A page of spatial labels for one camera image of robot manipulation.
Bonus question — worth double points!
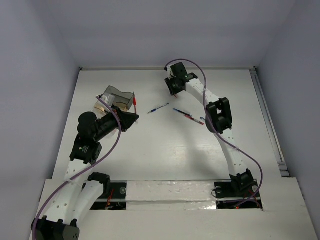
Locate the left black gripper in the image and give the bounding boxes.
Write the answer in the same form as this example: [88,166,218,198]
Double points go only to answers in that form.
[93,104,139,142]

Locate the red gel pen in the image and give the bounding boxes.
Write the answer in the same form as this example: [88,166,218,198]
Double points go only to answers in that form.
[133,92,138,125]

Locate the long red pen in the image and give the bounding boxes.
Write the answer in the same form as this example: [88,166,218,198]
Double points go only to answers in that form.
[185,115,204,126]

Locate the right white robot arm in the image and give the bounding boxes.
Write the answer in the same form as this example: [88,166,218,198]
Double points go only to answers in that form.
[164,61,257,199]

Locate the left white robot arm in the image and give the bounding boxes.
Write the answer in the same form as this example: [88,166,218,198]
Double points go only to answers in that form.
[31,106,139,240]

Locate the blue ballpoint pen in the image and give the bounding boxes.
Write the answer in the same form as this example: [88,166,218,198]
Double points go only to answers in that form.
[147,102,170,114]

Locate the blue gel pen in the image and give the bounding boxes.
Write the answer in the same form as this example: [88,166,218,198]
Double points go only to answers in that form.
[173,108,192,117]

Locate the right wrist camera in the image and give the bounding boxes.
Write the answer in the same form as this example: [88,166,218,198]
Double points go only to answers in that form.
[164,63,175,79]

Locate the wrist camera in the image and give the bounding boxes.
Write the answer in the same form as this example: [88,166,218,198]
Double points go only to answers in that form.
[97,93,115,107]
[164,63,175,79]

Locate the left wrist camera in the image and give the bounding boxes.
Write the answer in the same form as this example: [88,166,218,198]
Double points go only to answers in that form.
[97,93,115,107]

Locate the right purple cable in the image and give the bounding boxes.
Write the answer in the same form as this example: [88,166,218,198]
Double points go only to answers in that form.
[164,58,264,209]

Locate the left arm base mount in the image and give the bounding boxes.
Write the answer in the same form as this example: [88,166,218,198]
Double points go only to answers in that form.
[90,181,127,211]

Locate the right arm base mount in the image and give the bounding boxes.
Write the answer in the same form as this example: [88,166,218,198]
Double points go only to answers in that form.
[211,169,263,210]

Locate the aluminium side rail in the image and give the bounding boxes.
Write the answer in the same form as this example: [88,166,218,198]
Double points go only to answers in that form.
[249,67,291,178]

